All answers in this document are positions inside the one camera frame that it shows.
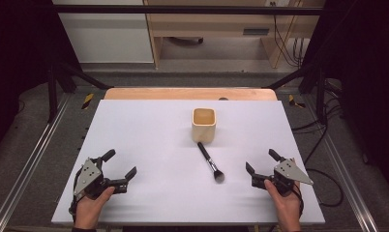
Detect person's left hand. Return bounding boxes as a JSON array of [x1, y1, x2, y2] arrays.
[[73, 186, 116, 231]]

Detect black horizontal frame bar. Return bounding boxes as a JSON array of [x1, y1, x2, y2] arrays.
[[52, 4, 324, 16]]

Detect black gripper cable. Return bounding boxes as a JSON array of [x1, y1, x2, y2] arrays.
[[68, 169, 84, 223], [292, 183, 306, 218]]

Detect black metal stand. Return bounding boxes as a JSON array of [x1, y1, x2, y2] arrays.
[[262, 62, 330, 126], [46, 60, 115, 124]]

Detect white cabinet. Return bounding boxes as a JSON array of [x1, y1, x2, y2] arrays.
[[51, 0, 155, 64]]

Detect person's right hand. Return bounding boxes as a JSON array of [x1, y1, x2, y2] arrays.
[[263, 179, 303, 232]]

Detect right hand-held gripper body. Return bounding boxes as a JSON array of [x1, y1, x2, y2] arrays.
[[251, 158, 314, 198]]

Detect black curtain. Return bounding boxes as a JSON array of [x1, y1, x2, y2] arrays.
[[0, 0, 83, 159], [302, 0, 389, 197]]

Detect black makeup brush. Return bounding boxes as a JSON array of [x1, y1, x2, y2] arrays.
[[196, 141, 225, 184]]

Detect grey-green drawer handle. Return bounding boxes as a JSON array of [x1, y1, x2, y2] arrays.
[[242, 28, 271, 37]]

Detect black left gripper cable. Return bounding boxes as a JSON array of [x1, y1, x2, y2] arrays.
[[68, 169, 84, 223]]

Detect light wooden desk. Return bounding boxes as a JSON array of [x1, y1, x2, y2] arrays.
[[143, 0, 326, 70]]

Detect black hanging desk cables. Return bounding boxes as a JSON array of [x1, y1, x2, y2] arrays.
[[269, 1, 306, 69]]

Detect black floor cable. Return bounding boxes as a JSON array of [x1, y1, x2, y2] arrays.
[[291, 78, 345, 208]]

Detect cream square ceramic cup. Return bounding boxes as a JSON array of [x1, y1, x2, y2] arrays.
[[191, 107, 218, 144]]

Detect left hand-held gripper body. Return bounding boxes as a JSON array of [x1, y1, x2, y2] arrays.
[[72, 157, 129, 201]]

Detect aluminium floor rail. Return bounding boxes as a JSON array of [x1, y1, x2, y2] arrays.
[[303, 96, 381, 232], [0, 93, 73, 232]]

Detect yellow-black tape marker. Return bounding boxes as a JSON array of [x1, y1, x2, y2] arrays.
[[287, 94, 307, 109], [81, 93, 96, 110]]

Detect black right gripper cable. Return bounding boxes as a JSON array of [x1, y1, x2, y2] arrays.
[[292, 183, 306, 218]]

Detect white table cover sheet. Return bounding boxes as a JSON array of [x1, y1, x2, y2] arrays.
[[50, 99, 326, 226]]

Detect white wall socket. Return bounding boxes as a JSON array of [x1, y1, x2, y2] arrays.
[[265, 0, 293, 8]]

